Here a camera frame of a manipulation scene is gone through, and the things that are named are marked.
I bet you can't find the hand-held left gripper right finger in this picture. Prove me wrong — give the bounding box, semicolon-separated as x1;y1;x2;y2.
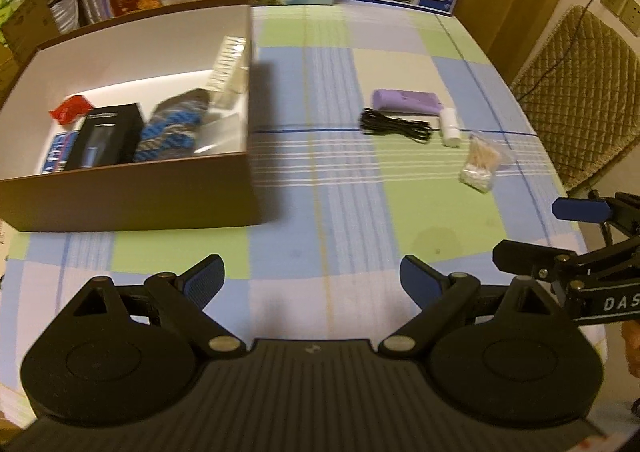
378;255;566;359

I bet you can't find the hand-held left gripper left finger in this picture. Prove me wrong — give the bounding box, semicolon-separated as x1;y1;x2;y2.
60;255;247;359

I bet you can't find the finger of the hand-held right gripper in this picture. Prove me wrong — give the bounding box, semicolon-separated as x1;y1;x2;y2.
492;235;640;290
551;192;640;235

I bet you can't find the clear bag of cotton swabs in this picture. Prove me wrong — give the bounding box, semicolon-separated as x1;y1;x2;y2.
459;132;506;194

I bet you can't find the brown cardboard box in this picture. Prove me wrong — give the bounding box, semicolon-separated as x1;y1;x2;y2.
0;0;263;233

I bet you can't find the small white tube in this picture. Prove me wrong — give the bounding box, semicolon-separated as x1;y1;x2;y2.
439;108;461;148

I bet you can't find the clear plastic case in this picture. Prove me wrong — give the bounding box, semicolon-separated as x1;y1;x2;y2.
197;105;248;155

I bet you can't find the striped knit sock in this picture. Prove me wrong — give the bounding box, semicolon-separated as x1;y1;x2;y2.
134;88;211;163

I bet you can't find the black product box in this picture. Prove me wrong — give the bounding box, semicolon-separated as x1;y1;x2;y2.
65;103;146;172

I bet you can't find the purple device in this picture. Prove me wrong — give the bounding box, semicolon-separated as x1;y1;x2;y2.
372;89;438;117

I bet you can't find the blue label cotton swab box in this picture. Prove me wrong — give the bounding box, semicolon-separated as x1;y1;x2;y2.
39;131;81;175

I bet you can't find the red packet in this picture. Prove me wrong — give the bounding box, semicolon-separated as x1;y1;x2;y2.
48;95;96;125

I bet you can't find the person's right hand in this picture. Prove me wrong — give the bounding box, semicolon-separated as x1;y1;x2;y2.
621;322;640;369

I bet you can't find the quilted chair cover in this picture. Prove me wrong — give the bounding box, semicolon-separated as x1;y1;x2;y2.
510;5;640;193

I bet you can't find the white striped bag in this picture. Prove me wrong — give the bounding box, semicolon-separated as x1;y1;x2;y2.
47;0;81;30

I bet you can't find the plain cardboard carton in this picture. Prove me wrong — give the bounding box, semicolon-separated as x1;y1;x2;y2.
0;0;61;63

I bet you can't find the black power cable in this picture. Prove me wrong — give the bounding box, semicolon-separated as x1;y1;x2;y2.
512;0;616;88

